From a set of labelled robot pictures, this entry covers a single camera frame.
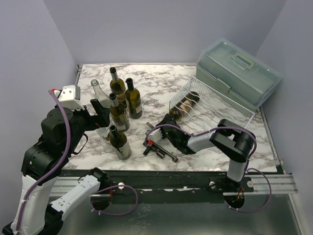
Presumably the green wine bottle black neck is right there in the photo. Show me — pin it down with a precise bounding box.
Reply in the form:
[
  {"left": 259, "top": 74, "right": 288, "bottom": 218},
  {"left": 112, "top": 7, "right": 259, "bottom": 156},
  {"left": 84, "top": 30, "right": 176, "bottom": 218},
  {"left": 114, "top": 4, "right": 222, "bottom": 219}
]
[{"left": 125, "top": 78, "right": 142, "bottom": 119}]

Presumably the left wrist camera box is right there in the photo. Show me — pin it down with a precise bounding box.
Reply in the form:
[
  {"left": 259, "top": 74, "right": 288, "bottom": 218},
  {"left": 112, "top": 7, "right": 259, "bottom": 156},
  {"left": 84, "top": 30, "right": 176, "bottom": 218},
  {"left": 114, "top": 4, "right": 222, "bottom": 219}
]
[{"left": 58, "top": 85, "right": 84, "bottom": 111}]

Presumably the green wine bottle silver neck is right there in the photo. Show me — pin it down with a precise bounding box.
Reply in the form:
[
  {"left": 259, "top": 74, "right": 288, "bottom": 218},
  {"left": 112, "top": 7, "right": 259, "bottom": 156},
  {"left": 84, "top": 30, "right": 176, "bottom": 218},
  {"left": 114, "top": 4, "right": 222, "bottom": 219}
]
[{"left": 109, "top": 93, "right": 130, "bottom": 132}]

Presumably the white wire wine rack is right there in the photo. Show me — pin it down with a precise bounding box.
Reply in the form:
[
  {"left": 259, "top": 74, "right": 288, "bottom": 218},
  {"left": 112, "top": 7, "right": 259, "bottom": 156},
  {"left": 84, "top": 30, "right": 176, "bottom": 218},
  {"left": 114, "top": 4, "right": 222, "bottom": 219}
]
[{"left": 169, "top": 77, "right": 255, "bottom": 133}]

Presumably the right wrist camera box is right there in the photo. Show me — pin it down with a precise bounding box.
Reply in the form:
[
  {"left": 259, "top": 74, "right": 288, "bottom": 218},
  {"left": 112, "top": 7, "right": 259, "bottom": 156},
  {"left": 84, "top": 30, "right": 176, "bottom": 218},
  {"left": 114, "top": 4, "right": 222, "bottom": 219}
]
[{"left": 145, "top": 129, "right": 162, "bottom": 142}]

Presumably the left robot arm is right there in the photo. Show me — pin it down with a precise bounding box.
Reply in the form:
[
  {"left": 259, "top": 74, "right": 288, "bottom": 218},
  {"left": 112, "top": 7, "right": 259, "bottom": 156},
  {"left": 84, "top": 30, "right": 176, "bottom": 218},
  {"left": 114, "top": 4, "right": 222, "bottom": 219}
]
[{"left": 2, "top": 99, "right": 110, "bottom": 235}]

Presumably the green wine bottle back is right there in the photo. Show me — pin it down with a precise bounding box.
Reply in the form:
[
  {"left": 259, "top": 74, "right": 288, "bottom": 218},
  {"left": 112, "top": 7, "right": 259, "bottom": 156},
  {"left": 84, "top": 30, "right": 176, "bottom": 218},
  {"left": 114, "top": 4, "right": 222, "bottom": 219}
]
[{"left": 110, "top": 67, "right": 127, "bottom": 108}]

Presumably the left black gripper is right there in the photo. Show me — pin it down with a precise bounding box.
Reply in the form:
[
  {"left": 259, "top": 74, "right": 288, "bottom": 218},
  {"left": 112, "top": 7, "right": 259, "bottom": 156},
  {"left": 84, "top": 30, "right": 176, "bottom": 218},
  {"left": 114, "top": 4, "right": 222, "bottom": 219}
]
[{"left": 66, "top": 97, "right": 111, "bottom": 153}]

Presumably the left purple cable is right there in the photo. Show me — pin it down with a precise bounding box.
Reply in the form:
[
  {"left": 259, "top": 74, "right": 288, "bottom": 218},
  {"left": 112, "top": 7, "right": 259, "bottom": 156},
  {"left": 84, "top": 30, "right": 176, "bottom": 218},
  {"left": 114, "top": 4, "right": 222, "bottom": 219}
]
[{"left": 13, "top": 89, "right": 71, "bottom": 235}]

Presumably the brown wine bottle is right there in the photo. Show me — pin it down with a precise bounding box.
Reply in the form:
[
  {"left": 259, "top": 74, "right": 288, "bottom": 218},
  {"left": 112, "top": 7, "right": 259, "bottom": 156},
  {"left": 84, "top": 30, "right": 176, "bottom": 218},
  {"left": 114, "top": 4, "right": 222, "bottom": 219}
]
[{"left": 169, "top": 92, "right": 200, "bottom": 121}]

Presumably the green plastic toolbox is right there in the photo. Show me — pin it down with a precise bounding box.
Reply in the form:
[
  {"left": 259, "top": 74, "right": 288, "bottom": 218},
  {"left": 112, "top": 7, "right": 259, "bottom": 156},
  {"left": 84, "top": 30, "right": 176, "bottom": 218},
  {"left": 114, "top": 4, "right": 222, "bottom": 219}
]
[{"left": 196, "top": 38, "right": 283, "bottom": 111}]

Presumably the green wine bottle front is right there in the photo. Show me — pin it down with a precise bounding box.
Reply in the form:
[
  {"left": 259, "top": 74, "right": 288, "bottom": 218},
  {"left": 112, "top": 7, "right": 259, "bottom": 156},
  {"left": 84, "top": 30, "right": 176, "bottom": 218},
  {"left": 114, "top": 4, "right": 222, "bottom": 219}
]
[{"left": 109, "top": 125, "right": 132, "bottom": 160}]

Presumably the clear bottle gold cap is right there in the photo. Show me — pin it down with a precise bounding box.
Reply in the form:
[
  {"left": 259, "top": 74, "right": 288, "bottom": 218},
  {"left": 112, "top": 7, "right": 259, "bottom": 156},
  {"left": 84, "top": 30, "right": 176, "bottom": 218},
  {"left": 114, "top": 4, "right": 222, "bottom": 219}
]
[{"left": 95, "top": 127, "right": 111, "bottom": 146}]

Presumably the clear glass bottle tall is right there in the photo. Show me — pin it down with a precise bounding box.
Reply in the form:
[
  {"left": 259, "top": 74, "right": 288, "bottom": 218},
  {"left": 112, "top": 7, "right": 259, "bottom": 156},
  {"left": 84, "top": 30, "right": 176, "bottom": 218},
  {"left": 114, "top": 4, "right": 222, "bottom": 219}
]
[{"left": 90, "top": 79, "right": 111, "bottom": 108}]

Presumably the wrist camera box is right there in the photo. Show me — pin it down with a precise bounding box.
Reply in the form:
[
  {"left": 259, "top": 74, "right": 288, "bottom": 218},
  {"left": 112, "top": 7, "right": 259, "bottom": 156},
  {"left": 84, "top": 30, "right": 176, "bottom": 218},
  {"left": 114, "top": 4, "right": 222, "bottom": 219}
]
[
  {"left": 145, "top": 129, "right": 162, "bottom": 142},
  {"left": 58, "top": 85, "right": 84, "bottom": 111}
]

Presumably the dark metal faucet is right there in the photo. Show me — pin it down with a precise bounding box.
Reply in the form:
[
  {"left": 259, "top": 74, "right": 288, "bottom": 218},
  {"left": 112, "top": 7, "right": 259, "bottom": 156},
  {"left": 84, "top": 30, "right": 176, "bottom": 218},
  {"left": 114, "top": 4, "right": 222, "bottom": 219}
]
[{"left": 143, "top": 121, "right": 179, "bottom": 163}]

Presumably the purple cable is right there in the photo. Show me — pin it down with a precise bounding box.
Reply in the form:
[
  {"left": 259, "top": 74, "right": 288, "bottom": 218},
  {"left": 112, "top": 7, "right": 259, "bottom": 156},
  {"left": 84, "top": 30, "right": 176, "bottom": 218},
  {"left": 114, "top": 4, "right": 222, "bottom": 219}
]
[
  {"left": 144, "top": 123, "right": 272, "bottom": 212},
  {"left": 13, "top": 89, "right": 71, "bottom": 235}
]

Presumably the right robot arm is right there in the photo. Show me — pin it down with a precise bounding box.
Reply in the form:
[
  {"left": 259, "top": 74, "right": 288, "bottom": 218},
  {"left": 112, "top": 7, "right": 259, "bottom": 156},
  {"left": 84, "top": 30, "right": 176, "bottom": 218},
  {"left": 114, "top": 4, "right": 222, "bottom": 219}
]
[{"left": 154, "top": 114, "right": 257, "bottom": 192}]

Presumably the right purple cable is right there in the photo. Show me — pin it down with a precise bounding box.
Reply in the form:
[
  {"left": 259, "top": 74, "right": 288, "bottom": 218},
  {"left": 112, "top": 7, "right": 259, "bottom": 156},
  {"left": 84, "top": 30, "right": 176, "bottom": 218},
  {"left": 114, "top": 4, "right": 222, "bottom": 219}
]
[{"left": 144, "top": 123, "right": 272, "bottom": 212}]

